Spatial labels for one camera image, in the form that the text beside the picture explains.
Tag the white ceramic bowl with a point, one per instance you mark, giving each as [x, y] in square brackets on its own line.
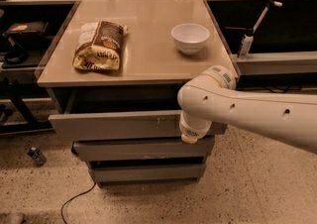
[190, 38]

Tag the white bottle with nozzle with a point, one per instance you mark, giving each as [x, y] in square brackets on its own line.
[248, 37]

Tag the padded gripper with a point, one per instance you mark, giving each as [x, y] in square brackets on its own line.
[192, 132]

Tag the brown yellow chip bag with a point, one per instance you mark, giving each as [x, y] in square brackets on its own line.
[99, 46]

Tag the grey top drawer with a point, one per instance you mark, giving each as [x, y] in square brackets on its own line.
[115, 113]

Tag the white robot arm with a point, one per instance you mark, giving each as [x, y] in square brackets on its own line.
[212, 97]

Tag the grey drawer cabinet counter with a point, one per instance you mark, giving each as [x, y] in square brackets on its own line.
[148, 55]

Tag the grey bottom drawer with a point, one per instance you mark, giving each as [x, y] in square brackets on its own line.
[138, 171]

